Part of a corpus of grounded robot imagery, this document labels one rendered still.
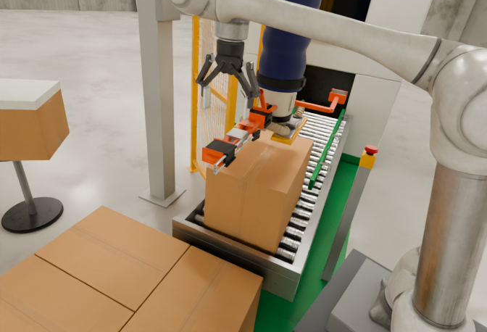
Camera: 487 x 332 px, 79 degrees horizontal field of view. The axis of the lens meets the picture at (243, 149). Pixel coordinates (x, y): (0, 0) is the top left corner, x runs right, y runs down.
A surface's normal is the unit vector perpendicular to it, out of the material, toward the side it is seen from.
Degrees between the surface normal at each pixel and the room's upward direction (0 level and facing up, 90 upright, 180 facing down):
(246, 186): 90
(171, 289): 0
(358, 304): 1
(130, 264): 0
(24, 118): 90
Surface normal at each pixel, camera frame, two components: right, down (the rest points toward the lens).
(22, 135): 0.18, 0.49
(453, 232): -0.64, 0.37
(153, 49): -0.41, 0.40
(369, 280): 0.11, -0.87
